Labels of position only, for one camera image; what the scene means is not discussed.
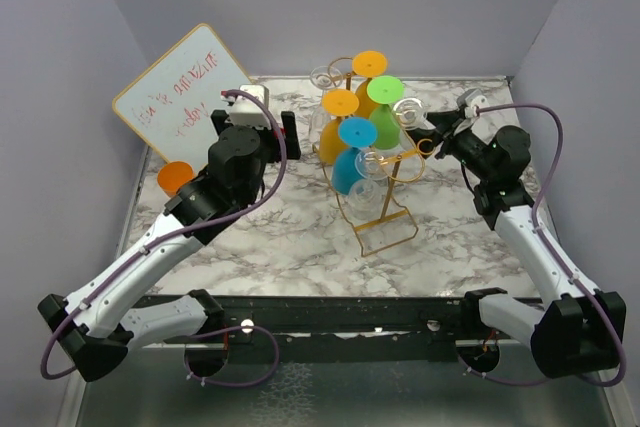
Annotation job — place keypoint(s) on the whiteboard with red writing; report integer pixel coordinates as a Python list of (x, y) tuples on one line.
[(170, 103)]

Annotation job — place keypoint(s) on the yellow goblet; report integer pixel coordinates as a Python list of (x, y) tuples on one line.
[(339, 104), (368, 65)]

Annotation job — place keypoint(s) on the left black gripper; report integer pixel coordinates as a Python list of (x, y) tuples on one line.
[(293, 147)]

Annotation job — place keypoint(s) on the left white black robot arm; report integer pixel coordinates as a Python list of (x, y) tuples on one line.
[(99, 324)]

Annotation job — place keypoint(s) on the orange cup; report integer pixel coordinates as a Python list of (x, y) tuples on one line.
[(173, 175)]

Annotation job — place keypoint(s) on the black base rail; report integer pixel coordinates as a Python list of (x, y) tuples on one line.
[(343, 329)]

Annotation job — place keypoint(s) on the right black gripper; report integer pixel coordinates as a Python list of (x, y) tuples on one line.
[(446, 122)]

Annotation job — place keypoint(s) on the green goblet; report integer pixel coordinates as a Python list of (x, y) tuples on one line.
[(385, 91)]

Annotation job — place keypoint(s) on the clear wine glass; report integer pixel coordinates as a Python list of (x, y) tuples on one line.
[(324, 78)]

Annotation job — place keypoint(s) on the gold wire glass rack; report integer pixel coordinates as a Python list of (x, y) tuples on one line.
[(395, 223)]

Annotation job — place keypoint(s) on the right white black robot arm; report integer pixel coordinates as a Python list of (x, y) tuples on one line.
[(580, 328)]

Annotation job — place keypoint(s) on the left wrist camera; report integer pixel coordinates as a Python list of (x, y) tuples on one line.
[(244, 112)]

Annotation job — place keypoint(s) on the blue goblet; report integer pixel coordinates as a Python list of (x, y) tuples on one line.
[(356, 133)]

